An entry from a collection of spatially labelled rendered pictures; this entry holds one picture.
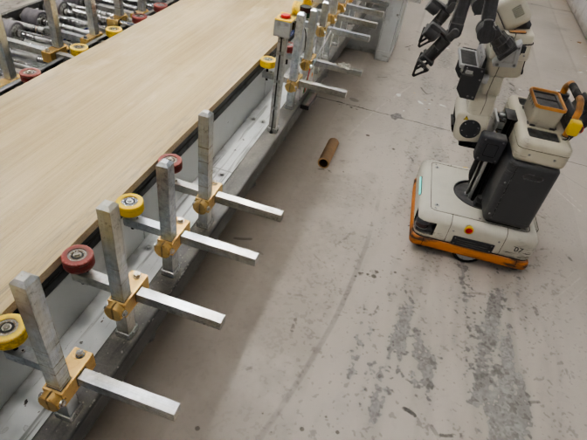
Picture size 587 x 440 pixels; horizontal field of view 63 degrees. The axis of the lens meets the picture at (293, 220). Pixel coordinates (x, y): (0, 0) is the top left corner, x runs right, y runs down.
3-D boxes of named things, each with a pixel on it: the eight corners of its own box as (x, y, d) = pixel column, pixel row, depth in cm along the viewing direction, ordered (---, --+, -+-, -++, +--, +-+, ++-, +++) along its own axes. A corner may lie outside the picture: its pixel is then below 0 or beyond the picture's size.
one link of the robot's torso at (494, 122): (488, 147, 273) (507, 106, 257) (493, 173, 251) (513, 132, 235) (441, 135, 275) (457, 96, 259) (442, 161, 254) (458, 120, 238)
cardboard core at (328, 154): (339, 139, 352) (329, 160, 329) (337, 148, 357) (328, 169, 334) (328, 136, 353) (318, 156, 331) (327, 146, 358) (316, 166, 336)
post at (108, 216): (136, 333, 137) (118, 200, 106) (129, 342, 134) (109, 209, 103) (125, 328, 137) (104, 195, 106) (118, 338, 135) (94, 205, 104)
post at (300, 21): (293, 107, 249) (307, 11, 218) (291, 111, 246) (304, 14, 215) (286, 106, 249) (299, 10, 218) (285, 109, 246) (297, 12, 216)
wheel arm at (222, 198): (283, 218, 167) (284, 209, 164) (279, 224, 165) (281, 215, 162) (169, 184, 174) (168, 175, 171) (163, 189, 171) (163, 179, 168)
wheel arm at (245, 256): (258, 261, 147) (258, 251, 144) (254, 269, 144) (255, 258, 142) (129, 221, 153) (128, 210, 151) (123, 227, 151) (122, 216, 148)
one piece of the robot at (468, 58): (478, 80, 257) (494, 40, 244) (481, 103, 237) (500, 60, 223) (448, 74, 259) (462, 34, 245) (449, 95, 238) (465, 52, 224)
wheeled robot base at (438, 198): (511, 208, 321) (528, 178, 305) (524, 275, 273) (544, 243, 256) (410, 184, 327) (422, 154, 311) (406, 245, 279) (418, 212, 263)
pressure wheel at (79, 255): (64, 293, 130) (56, 264, 123) (72, 271, 136) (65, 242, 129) (95, 294, 131) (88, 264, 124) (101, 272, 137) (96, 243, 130)
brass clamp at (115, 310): (151, 287, 134) (150, 275, 131) (124, 324, 124) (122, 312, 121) (131, 281, 135) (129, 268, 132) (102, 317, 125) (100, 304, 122)
